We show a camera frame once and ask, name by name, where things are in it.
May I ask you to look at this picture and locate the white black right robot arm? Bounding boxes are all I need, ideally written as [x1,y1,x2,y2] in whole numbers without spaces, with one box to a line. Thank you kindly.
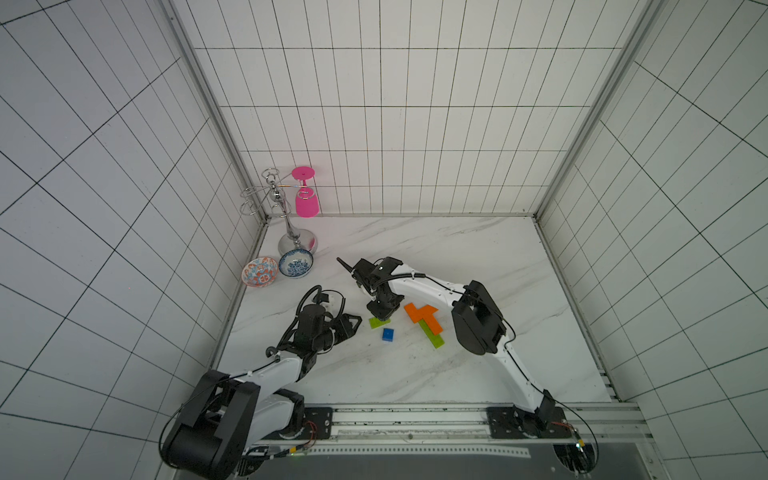
[338,257,577,439]

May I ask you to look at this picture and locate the orange lego plate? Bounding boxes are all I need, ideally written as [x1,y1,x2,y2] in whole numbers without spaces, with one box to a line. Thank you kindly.
[420,318,443,337]
[404,303,438,324]

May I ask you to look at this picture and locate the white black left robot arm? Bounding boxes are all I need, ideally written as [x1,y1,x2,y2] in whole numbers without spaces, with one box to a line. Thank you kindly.
[158,285,362,479]

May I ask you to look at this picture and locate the blue floral ceramic bowl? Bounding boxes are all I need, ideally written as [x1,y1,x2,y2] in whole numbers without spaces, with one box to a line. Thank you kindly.
[278,248,314,278]

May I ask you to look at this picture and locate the pink plastic wine glass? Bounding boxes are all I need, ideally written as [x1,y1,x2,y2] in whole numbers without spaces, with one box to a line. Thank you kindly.
[292,166,320,218]

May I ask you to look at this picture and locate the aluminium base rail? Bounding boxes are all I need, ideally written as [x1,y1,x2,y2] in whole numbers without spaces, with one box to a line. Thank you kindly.
[245,403,652,458]

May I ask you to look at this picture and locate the green lego plate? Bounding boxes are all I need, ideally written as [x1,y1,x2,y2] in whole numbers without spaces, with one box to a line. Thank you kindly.
[418,320,445,349]
[368,317,391,330]

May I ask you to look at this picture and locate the orange patterned ceramic bowl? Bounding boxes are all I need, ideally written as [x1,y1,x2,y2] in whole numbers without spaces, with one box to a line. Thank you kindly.
[241,256,279,288]

